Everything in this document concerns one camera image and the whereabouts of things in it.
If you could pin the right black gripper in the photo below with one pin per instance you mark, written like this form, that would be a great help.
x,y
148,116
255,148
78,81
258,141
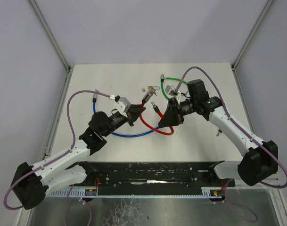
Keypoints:
x,y
174,114

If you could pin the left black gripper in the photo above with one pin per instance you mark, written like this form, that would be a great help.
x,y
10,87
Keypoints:
x,y
132,119

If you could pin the red lock keys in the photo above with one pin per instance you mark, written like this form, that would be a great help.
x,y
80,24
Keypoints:
x,y
153,90

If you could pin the brass padlock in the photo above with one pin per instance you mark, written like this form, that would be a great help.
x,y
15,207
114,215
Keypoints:
x,y
153,87

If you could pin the green cable lock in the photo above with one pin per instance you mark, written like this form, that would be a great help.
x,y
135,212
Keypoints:
x,y
162,79

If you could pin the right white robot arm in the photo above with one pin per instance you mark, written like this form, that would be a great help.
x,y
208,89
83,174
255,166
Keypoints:
x,y
258,157

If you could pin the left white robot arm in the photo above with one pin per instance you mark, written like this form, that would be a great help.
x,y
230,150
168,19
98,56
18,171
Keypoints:
x,y
31,183

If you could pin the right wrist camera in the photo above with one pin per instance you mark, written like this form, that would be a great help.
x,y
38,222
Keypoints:
x,y
170,91

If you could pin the blue cable lock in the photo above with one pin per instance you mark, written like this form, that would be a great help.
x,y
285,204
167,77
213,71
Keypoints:
x,y
94,100

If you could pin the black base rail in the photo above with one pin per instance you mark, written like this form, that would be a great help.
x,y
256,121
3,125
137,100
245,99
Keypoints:
x,y
153,178

